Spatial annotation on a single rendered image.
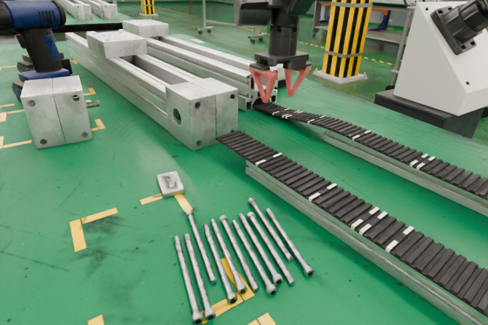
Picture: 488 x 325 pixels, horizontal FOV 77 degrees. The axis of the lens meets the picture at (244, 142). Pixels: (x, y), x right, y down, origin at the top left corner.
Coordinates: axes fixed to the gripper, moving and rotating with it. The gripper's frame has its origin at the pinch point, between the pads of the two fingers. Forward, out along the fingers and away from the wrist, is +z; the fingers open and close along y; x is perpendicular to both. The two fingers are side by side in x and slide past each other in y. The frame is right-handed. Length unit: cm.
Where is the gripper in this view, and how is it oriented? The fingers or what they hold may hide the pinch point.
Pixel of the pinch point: (278, 95)
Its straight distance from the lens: 69.2
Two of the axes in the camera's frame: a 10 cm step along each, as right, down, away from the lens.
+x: 6.2, 3.8, -6.9
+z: -0.3, 8.9, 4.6
